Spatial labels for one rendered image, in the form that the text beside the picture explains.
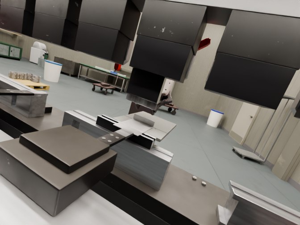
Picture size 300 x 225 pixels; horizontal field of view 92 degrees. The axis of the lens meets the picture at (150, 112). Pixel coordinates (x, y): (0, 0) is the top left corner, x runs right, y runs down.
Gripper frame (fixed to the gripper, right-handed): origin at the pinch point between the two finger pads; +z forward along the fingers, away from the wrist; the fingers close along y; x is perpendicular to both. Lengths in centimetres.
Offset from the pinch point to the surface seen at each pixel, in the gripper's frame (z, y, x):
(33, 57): -299, -987, 469
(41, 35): -1.2, -38.8, -17.4
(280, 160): -169, 217, 316
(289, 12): -13.6, 25.6, -27.5
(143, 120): 3.7, 0.1, 4.4
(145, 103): 3.7, 2.8, -8.0
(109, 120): 11.5, -6.8, -3.4
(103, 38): -4.3, -13.6, -19.9
